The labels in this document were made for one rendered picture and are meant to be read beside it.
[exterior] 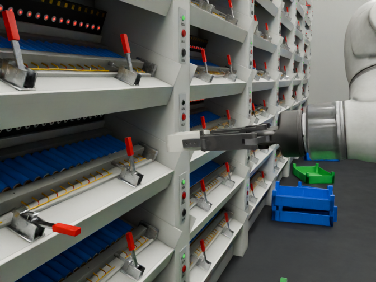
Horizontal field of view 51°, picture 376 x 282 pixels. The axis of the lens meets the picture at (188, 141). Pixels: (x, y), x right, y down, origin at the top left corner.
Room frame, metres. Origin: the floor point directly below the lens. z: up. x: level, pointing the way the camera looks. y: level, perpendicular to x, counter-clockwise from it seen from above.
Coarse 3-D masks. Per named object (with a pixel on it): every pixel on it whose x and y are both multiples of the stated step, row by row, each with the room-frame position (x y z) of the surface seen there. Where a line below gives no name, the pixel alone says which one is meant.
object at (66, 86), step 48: (0, 0) 0.63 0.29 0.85; (48, 0) 0.72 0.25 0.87; (0, 48) 0.52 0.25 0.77; (48, 48) 0.66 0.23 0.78; (96, 48) 0.84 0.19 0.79; (144, 48) 0.89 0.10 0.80; (0, 96) 0.43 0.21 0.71; (48, 96) 0.50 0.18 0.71; (96, 96) 0.60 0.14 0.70; (144, 96) 0.76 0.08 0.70
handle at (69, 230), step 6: (36, 216) 0.48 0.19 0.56; (36, 222) 0.47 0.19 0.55; (42, 222) 0.47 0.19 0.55; (48, 222) 0.47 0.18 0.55; (48, 228) 0.46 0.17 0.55; (54, 228) 0.46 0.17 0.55; (60, 228) 0.46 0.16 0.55; (66, 228) 0.45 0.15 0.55; (72, 228) 0.45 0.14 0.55; (78, 228) 0.46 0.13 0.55; (72, 234) 0.45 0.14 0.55
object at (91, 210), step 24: (120, 120) 0.92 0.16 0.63; (0, 144) 0.62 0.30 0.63; (144, 144) 0.88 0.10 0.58; (144, 168) 0.82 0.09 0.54; (168, 168) 0.87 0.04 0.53; (96, 192) 0.65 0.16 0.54; (120, 192) 0.68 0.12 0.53; (144, 192) 0.75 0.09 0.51; (0, 216) 0.50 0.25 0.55; (48, 216) 0.53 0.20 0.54; (72, 216) 0.55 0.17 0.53; (96, 216) 0.59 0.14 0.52; (0, 240) 0.45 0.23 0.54; (24, 240) 0.47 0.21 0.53; (48, 240) 0.49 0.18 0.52; (72, 240) 0.55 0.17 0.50; (0, 264) 0.41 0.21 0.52; (24, 264) 0.46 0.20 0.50
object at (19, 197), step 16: (96, 160) 0.71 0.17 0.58; (112, 160) 0.74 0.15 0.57; (128, 160) 0.81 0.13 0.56; (48, 176) 0.59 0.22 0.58; (64, 176) 0.61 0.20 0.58; (80, 176) 0.65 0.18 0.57; (16, 192) 0.52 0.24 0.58; (32, 192) 0.54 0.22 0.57; (48, 192) 0.58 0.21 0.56; (0, 208) 0.49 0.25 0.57; (32, 208) 0.52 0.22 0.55
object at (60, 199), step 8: (152, 160) 0.86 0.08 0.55; (136, 168) 0.80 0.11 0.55; (112, 176) 0.71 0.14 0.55; (96, 184) 0.66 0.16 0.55; (72, 192) 0.61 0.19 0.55; (80, 192) 0.62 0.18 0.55; (56, 200) 0.57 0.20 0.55; (40, 208) 0.54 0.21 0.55; (0, 224) 0.47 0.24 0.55; (8, 224) 0.48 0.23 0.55
